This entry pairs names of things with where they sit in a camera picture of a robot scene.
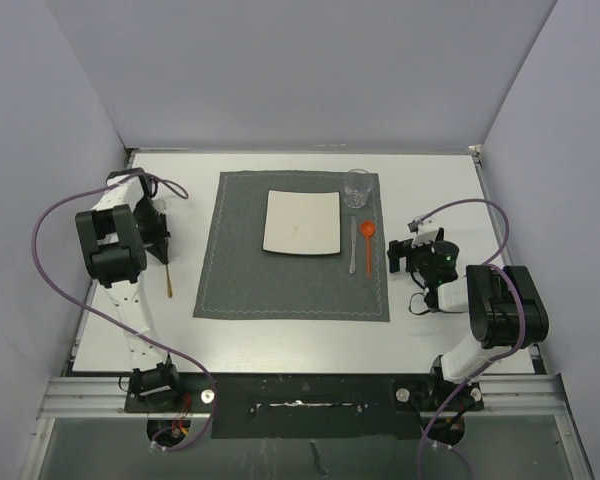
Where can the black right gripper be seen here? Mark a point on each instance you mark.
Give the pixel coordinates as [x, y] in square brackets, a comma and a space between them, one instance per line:
[408, 248]

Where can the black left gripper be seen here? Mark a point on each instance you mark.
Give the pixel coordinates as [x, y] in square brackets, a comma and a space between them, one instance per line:
[157, 242]

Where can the gold metal fork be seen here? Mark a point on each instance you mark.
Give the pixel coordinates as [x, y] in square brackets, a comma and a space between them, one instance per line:
[169, 285]

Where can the orange plastic spoon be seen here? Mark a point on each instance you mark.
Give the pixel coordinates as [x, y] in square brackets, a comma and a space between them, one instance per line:
[368, 229]

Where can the silver table knife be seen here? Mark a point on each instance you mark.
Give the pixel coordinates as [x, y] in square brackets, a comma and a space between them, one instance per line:
[353, 245]

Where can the clear plastic cup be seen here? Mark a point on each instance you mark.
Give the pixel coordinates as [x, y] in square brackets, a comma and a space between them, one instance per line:
[358, 184]

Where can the grey cloth placemat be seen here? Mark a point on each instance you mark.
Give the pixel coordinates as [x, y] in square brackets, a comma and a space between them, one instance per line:
[241, 281]

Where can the white rectangular plate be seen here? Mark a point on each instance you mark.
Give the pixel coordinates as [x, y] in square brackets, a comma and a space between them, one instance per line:
[302, 224]

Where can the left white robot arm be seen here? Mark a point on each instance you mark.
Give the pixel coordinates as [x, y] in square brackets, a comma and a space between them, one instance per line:
[116, 236]

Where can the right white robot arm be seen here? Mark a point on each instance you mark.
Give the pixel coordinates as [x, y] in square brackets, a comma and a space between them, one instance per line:
[503, 305]

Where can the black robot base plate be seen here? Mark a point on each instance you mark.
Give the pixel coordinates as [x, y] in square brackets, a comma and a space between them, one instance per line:
[234, 422]

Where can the aluminium frame rail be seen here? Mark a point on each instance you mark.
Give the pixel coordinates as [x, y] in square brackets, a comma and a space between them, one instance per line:
[108, 397]

